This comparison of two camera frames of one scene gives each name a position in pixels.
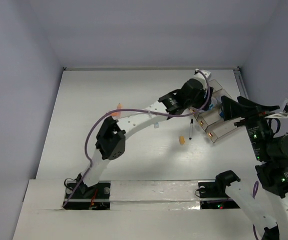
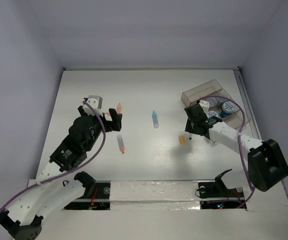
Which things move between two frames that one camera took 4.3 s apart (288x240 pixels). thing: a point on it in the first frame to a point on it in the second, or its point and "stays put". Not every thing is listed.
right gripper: (232, 109) to (189, 127)
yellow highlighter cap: (182, 140) stays put
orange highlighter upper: (119, 107) stays put
